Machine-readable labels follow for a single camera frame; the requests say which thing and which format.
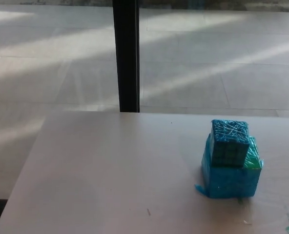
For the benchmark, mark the small blue taped cube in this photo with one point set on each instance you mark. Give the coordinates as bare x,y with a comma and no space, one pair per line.
228,141

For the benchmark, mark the big blue taped cube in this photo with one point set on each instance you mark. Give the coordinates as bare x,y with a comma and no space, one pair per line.
228,180

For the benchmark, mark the black window frame post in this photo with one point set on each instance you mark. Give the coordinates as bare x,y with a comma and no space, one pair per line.
127,56

